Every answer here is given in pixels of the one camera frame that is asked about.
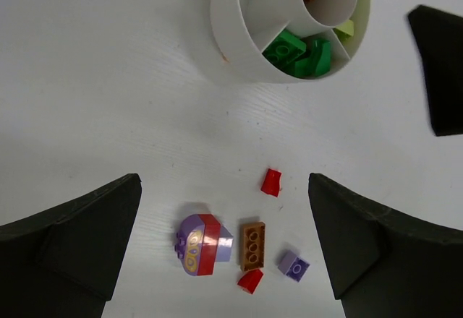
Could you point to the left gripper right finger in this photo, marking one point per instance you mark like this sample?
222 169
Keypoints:
382 262

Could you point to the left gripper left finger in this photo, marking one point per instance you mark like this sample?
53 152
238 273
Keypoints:
66 260

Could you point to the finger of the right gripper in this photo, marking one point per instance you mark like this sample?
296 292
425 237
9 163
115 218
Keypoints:
438 37

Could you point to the yellow-green lego brick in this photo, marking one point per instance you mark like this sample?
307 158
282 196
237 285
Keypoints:
345 31

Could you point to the green sloped lego piece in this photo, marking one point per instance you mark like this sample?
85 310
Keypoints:
320 58

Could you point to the green long lego brick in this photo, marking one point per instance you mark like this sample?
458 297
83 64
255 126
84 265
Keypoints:
301 68

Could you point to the green square lego brick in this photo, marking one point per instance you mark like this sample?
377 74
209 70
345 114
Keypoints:
284 49

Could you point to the purple square lego brick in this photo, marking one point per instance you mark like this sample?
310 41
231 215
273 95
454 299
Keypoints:
293 266

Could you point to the small red lego lower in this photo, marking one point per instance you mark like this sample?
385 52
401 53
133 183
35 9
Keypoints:
250 281

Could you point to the small red lego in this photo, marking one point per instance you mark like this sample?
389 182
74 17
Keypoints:
271 183
250 281

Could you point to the white divided round container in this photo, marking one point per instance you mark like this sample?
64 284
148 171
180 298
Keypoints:
243 29

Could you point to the small red lego upper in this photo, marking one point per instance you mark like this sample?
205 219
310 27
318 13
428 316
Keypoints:
271 183

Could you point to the purple red lego assembly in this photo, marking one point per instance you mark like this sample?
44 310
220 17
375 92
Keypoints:
202 241

